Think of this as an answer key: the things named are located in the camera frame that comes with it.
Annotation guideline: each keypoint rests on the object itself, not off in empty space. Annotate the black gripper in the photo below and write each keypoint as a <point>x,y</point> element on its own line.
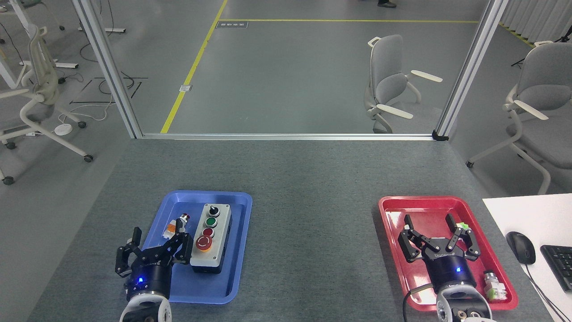
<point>149,279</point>
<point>447,268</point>

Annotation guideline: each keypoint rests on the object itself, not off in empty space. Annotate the grey control box with buttons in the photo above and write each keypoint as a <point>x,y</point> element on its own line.
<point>216,241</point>

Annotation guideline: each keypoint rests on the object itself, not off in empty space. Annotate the red push button orange block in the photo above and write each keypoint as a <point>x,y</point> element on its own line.
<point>170,229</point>

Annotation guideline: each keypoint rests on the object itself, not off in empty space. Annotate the red plastic tray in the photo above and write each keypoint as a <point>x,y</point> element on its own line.
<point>393,223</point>

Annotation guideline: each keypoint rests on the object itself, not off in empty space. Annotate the black computer mouse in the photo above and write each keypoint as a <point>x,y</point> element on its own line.
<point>521,247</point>

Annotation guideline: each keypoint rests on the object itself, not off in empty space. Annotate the blue plastic tray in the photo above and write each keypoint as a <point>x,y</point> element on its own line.
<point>237,232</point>

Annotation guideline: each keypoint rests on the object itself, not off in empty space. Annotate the white side table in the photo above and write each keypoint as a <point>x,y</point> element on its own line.
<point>527,214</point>

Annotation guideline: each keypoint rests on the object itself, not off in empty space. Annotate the black keyboard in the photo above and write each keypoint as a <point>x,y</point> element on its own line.
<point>559,266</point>

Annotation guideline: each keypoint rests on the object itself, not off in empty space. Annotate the white round floor socket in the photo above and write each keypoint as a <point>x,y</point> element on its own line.
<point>63,129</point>

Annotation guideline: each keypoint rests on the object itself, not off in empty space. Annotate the silver floor outlet plate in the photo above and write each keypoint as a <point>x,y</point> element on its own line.
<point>186,88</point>

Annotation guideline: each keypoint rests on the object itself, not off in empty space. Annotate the grey office chair white armrests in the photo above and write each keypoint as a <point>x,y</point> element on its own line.
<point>386,80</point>

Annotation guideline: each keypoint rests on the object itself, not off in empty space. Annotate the large grey office chair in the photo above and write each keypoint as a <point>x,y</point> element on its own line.
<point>543,89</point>

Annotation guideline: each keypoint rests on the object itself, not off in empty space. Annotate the white mesh office chair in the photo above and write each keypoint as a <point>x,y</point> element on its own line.
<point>42,89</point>

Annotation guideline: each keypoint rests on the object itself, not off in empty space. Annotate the black tripod legs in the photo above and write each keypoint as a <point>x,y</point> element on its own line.
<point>520,60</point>

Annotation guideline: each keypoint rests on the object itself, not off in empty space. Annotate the white desk leg with foot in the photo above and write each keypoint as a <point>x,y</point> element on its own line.
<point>62,65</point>

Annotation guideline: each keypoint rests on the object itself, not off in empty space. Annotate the white desk foot bar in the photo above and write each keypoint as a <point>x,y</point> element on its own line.
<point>114,30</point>

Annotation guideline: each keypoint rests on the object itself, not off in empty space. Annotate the person's shoe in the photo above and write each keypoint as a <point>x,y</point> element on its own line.
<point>386,4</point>

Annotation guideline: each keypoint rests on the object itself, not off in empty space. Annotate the white pleated curtain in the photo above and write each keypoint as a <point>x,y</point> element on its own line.
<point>536,18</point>

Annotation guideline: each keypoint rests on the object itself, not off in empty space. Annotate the green push button switch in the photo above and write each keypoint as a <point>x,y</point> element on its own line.
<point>464,226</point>

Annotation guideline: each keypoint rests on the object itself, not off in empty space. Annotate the silver switch with green block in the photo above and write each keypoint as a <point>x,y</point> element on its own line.
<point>494,286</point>

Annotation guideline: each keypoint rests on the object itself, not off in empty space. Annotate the silver aluminium frame rail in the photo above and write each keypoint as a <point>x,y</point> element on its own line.
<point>286,136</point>

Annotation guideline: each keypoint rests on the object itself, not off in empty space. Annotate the silver aluminium frame post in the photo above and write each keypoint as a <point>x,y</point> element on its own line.
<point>109,67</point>
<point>471,67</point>

